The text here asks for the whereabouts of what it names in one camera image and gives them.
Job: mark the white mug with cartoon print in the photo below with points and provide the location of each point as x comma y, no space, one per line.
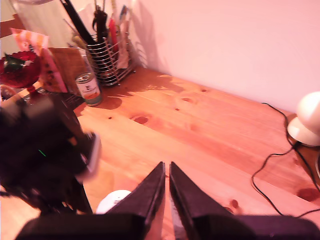
112,200

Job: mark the red glass dish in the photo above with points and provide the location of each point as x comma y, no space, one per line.
20,70

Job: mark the white tin can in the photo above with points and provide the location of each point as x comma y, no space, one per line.
89,90

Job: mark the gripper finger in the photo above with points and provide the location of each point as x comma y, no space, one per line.
147,197
186,197

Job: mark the grey camera box gripper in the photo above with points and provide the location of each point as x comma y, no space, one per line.
92,155

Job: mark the white two-ball lamp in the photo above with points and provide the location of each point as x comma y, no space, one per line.
310,112

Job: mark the brown brush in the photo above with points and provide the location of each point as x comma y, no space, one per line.
100,25

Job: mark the brown cardboard box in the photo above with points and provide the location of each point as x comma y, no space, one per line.
67,65

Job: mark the pink patterned packet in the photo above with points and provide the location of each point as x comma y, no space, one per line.
50,67

